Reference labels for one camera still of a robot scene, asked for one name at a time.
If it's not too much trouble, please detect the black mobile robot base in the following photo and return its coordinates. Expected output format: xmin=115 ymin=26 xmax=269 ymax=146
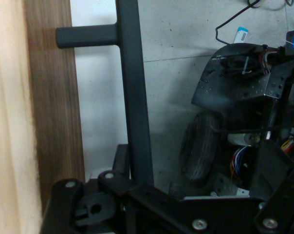
xmin=190 ymin=42 xmax=294 ymax=203

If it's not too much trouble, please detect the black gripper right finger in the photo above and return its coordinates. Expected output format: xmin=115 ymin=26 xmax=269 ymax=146
xmin=255 ymin=162 xmax=294 ymax=234

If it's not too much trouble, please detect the thin black floor cable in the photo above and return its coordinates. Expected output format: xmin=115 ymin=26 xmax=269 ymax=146
xmin=215 ymin=0 xmax=261 ymax=47

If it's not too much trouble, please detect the black rubber wheel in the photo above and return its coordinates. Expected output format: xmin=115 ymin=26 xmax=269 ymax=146
xmin=180 ymin=112 xmax=222 ymax=185

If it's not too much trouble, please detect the white and blue stick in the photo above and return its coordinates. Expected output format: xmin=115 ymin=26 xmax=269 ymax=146
xmin=234 ymin=26 xmax=250 ymax=45

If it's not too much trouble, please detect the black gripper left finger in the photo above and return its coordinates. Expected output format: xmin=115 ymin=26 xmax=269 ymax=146
xmin=39 ymin=143 xmax=206 ymax=234

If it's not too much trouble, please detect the coloured wire bundle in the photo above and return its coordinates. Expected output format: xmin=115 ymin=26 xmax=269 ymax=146
xmin=230 ymin=145 xmax=250 ymax=179

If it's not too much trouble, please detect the wooden drawer with black handle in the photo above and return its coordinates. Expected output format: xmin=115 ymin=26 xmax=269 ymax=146
xmin=0 ymin=0 xmax=155 ymax=234

